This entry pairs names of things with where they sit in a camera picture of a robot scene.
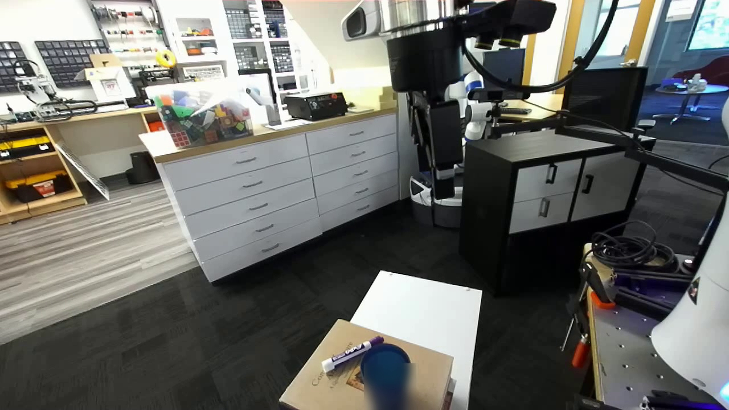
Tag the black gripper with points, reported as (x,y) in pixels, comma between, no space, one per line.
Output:
(425,65)

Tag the purple and white marker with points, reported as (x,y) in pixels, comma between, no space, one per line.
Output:
(350,353)

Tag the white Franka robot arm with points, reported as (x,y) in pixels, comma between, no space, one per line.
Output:
(703,334)

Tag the blue plastic cup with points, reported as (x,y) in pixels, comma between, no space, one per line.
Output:
(386,389)

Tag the black cabinet white doors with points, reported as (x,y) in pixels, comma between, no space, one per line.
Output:
(493,220)

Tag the small black monitor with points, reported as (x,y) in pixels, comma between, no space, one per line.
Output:
(504,69)

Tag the black electronic device box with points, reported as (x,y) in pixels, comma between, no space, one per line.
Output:
(316,106)

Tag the white paper sheet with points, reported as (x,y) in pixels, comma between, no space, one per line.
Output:
(425,308)

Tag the large black monitor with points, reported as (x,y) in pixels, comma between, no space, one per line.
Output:
(604,95)

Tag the white drawer cabinet wood top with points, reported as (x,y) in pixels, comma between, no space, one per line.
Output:
(252,207)

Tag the black metal boom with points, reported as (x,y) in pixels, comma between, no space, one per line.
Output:
(669,163)

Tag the clear plastic bin of toys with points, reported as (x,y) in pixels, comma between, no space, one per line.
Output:
(205,118)

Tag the round grey table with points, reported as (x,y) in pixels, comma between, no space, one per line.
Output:
(686,93)

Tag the white parts shelving unit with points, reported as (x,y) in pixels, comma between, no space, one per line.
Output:
(197,35)

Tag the wooden table surface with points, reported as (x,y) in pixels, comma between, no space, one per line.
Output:
(319,389)

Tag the metal breadboard robot table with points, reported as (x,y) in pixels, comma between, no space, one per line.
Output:
(617,356)

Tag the wooden workbench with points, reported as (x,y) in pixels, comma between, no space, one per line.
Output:
(99,115)

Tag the white leaning panel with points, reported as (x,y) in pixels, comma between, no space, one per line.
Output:
(80,172)

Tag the wooden shelf unit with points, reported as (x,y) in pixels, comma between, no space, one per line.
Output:
(34,172)

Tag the black depth camera on stand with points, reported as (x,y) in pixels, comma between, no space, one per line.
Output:
(500,95)

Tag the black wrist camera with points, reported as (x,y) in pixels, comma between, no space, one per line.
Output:
(513,15)

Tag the black wall panel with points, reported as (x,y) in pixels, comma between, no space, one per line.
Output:
(70,61)

